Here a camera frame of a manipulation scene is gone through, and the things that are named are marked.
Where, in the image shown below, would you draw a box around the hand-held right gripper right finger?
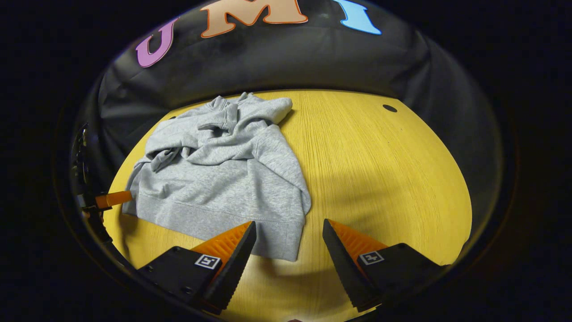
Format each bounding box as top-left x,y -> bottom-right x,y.
322,218 -> 450,313

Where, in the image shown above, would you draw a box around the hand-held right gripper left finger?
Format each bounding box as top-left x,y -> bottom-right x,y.
137,220 -> 257,315

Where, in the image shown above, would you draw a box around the grey zip-neck sweatshirt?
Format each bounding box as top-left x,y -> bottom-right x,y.
122,92 -> 312,262

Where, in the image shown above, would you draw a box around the black backdrop cloth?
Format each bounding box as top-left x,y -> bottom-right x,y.
71,0 -> 503,251

